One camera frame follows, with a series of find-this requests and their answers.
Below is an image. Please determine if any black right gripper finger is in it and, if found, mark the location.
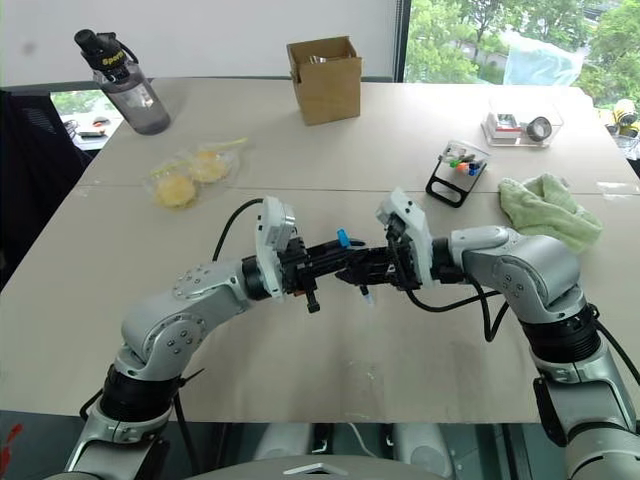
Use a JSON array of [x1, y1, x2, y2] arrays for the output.
[[351, 246, 395, 267], [334, 264, 399, 290]]

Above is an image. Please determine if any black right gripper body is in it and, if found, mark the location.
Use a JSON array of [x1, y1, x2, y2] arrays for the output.
[[384, 213, 426, 294]]

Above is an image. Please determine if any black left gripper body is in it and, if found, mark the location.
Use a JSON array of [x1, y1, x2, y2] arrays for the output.
[[279, 233, 322, 315]]

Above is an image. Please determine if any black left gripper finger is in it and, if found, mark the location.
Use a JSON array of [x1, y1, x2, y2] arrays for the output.
[[304, 239, 371, 265], [306, 258, 352, 287]]

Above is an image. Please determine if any blue capped pen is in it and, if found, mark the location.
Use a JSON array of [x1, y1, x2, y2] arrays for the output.
[[336, 228, 367, 250]]

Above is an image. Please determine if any black pen holder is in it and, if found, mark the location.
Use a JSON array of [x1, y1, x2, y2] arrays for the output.
[[424, 153, 489, 209]]

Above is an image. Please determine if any clear bag of markers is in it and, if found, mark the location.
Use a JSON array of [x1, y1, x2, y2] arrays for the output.
[[438, 140, 494, 179]]

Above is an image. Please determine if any clear zip bag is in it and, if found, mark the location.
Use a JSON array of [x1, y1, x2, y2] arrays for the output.
[[184, 136, 250, 187], [143, 156, 202, 214]]

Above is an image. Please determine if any yellow round sponge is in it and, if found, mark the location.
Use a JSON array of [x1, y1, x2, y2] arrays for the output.
[[154, 174, 198, 209], [188, 149, 234, 184]]

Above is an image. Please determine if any green cloth towel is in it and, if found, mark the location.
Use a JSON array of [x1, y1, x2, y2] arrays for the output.
[[496, 171, 605, 256]]

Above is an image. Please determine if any brown cardboard box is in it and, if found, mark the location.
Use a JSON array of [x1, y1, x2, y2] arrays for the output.
[[285, 35, 365, 127]]

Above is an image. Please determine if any red and white pack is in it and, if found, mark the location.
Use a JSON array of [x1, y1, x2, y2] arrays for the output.
[[486, 111, 524, 140]]

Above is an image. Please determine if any white rounded robot leg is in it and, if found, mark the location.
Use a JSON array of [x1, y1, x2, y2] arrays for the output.
[[252, 423, 312, 464], [392, 423, 454, 479]]

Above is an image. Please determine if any grey tape roll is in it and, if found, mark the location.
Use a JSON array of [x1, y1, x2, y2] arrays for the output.
[[525, 115, 553, 142]]

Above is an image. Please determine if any clear plastic box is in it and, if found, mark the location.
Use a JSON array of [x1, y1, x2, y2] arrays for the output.
[[480, 96, 566, 148]]

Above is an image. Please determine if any grey sports water bottle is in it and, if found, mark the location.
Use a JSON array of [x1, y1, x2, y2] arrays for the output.
[[73, 28, 173, 137]]

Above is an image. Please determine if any light blue plastic sheet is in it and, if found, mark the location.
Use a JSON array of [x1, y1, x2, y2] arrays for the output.
[[503, 32, 587, 90]]

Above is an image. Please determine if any small dark desk clutter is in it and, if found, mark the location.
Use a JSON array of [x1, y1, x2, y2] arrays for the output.
[[61, 115, 112, 140]]

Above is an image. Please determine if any yellow and black object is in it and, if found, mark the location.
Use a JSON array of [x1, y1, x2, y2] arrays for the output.
[[606, 98, 640, 137]]

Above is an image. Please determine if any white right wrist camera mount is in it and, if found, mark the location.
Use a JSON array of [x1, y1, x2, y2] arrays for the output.
[[375, 186, 435, 290]]

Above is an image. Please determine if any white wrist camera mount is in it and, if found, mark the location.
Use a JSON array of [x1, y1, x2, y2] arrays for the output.
[[375, 186, 435, 290], [253, 195, 302, 302]]

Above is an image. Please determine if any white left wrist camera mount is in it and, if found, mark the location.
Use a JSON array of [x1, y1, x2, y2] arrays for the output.
[[253, 195, 302, 302]]

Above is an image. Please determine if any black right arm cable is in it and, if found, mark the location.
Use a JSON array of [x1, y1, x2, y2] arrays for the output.
[[405, 282, 512, 344]]

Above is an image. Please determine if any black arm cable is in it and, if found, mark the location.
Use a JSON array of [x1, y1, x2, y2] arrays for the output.
[[213, 197, 267, 263], [405, 282, 512, 344]]

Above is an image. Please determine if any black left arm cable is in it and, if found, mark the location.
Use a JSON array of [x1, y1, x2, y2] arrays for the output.
[[213, 197, 267, 263]]

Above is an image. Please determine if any white thin cable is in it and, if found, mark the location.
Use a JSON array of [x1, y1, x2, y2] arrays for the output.
[[347, 423, 384, 459]]

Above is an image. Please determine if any dark window frame post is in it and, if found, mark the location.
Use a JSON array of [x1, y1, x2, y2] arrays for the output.
[[391, 0, 413, 84]]

